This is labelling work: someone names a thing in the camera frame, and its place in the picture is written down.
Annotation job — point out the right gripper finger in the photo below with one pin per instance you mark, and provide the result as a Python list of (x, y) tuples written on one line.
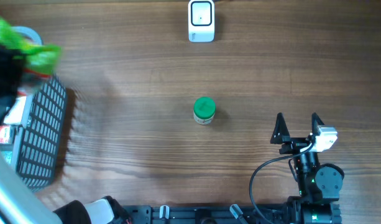
[(315, 122), (280, 133)]

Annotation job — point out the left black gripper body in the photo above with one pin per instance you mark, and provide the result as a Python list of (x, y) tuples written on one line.
[(4, 69)]

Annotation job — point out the white barcode scanner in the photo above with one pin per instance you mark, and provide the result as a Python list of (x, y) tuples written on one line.
[(201, 21)]

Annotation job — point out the green lid jar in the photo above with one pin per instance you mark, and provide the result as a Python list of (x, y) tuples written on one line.
[(204, 110)]

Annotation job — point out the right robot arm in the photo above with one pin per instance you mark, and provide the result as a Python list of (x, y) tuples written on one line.
[(319, 184)]

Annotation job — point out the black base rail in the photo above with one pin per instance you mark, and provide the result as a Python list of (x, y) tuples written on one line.
[(275, 213)]

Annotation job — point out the white Hansaplast plaster box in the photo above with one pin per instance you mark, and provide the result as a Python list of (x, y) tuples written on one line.
[(15, 113)]

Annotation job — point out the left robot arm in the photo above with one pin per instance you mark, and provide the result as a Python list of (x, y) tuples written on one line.
[(17, 202)]

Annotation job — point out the small red tissue pack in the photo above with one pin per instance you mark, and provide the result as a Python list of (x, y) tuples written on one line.
[(6, 134)]

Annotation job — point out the grey plastic mesh basket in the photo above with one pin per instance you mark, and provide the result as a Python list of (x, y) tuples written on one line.
[(33, 153)]

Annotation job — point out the green candy bag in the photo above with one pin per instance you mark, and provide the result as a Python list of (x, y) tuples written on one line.
[(41, 59)]

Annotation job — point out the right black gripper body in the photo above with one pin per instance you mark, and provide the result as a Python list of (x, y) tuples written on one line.
[(295, 144)]

